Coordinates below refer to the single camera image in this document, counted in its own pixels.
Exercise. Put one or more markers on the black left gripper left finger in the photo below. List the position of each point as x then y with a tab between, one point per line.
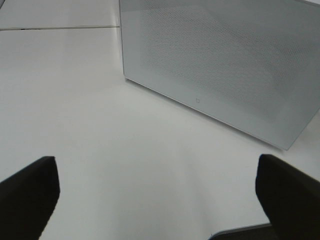
28	199

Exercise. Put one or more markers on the white microwave door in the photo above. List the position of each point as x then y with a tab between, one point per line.
251	64

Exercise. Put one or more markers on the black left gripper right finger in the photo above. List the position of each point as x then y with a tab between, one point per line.
289	198

